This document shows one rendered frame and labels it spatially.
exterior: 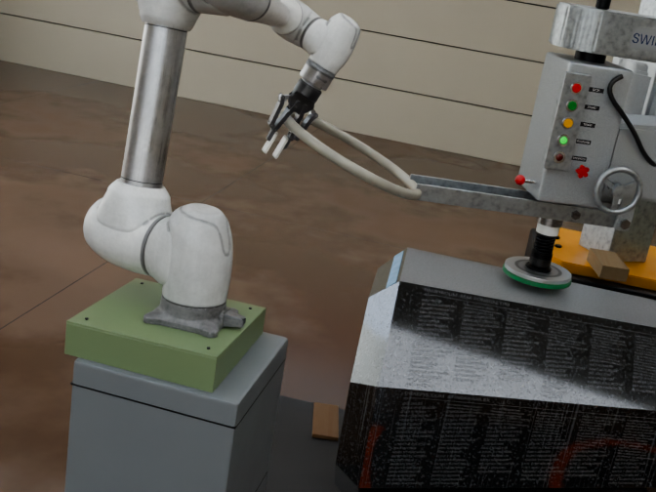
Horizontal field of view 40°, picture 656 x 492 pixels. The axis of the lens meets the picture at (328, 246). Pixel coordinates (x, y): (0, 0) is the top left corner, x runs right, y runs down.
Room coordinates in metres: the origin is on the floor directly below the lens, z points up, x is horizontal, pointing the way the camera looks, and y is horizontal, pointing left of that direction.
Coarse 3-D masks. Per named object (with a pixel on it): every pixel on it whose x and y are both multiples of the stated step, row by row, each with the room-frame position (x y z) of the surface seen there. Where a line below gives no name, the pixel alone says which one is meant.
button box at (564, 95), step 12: (564, 72) 2.64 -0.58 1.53; (564, 84) 2.63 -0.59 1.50; (588, 84) 2.64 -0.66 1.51; (564, 96) 2.63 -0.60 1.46; (576, 96) 2.64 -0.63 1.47; (564, 108) 2.63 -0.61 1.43; (552, 120) 2.65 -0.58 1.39; (576, 120) 2.64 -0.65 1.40; (552, 132) 2.63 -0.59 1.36; (564, 132) 2.64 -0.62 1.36; (576, 132) 2.64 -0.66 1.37; (552, 144) 2.63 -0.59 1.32; (552, 156) 2.63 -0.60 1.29; (552, 168) 2.63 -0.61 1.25; (564, 168) 2.64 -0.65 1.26
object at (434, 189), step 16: (416, 176) 2.76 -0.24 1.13; (432, 192) 2.65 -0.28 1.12; (448, 192) 2.66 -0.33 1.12; (464, 192) 2.67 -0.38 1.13; (480, 192) 2.68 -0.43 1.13; (496, 192) 2.80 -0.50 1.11; (512, 192) 2.80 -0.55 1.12; (528, 192) 2.81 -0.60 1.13; (480, 208) 2.68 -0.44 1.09; (496, 208) 2.68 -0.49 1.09; (512, 208) 2.69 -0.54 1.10; (528, 208) 2.70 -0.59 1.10; (544, 208) 2.70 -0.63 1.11; (560, 208) 2.71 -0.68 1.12; (576, 208) 2.72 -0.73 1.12; (592, 208) 2.74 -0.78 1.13; (592, 224) 2.73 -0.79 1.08; (608, 224) 2.74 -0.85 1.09; (624, 224) 2.71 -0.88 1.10
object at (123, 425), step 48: (96, 384) 1.83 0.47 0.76; (144, 384) 1.81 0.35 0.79; (240, 384) 1.86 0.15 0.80; (96, 432) 1.83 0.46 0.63; (144, 432) 1.80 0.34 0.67; (192, 432) 1.78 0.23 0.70; (240, 432) 1.81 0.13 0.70; (96, 480) 1.83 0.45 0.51; (144, 480) 1.80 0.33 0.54; (192, 480) 1.78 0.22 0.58; (240, 480) 1.88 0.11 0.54
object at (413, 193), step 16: (288, 128) 2.55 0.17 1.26; (320, 128) 2.87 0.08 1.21; (336, 128) 2.89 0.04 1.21; (320, 144) 2.46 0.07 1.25; (352, 144) 2.89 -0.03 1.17; (336, 160) 2.44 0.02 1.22; (384, 160) 2.86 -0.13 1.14; (368, 176) 2.44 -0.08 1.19; (400, 176) 2.79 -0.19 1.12; (400, 192) 2.49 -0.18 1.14; (416, 192) 2.57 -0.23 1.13
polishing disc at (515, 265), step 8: (520, 256) 2.87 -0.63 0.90; (512, 264) 2.77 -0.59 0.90; (520, 264) 2.79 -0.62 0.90; (552, 264) 2.84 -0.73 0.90; (512, 272) 2.71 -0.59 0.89; (520, 272) 2.70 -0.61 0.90; (528, 272) 2.71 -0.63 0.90; (536, 272) 2.72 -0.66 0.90; (552, 272) 2.75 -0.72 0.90; (560, 272) 2.76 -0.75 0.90; (568, 272) 2.78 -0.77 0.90; (536, 280) 2.67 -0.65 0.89; (544, 280) 2.67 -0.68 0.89; (552, 280) 2.67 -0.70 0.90; (560, 280) 2.68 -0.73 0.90; (568, 280) 2.71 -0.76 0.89
